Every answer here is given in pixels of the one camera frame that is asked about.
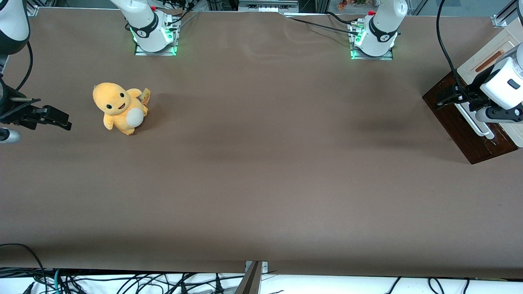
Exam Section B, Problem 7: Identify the yellow plush toy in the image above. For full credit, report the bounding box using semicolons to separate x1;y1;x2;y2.
92;82;151;136

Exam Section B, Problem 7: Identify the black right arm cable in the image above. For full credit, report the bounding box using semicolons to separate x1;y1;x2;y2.
15;40;34;92

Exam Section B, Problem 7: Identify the grey metal frame device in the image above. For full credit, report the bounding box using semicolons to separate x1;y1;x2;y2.
238;0;299;13

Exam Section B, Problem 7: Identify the dark wooden base board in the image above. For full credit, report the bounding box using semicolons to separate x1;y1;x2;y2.
422;70;519;165

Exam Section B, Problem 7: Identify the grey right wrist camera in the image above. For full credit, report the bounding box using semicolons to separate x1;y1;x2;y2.
0;128;21;144

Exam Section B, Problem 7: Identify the cream drawer cabinet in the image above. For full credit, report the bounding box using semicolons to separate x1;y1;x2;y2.
456;28;523;148

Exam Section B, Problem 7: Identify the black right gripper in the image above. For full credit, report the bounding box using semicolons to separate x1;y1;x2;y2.
0;78;72;131

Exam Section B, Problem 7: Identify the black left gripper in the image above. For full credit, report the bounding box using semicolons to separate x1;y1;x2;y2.
435;79;492;113

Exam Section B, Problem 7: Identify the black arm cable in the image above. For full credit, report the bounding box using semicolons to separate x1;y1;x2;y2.
15;40;34;92
436;0;470;98

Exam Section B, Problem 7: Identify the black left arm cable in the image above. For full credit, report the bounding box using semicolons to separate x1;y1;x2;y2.
436;0;470;98

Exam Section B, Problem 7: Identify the black looped floor cable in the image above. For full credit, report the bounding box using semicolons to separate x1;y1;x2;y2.
0;243;49;294

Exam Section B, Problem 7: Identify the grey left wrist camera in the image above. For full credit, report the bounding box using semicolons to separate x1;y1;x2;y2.
475;104;523;124

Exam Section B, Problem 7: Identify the brown wooden handle strip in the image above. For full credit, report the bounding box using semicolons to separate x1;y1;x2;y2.
475;50;505;73

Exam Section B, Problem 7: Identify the aluminium frame profile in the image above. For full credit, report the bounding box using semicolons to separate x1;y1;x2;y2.
492;0;519;28

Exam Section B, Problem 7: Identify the white drawer handle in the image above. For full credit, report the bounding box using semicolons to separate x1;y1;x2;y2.
455;101;496;140

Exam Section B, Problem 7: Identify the brown table cover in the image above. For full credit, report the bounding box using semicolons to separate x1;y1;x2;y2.
0;7;523;279

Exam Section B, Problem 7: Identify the short black table cable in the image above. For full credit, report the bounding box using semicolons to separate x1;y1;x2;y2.
325;11;357;26

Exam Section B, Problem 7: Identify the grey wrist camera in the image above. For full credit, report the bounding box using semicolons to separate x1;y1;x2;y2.
475;104;523;124
0;128;21;144

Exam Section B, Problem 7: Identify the black base cable bundle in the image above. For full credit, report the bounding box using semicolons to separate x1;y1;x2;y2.
163;0;201;34

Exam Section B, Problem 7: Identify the metal table clamp bracket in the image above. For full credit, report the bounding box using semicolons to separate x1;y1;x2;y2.
244;261;269;294

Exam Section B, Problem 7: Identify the long black table cable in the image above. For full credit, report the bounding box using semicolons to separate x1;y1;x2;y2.
284;16;362;36

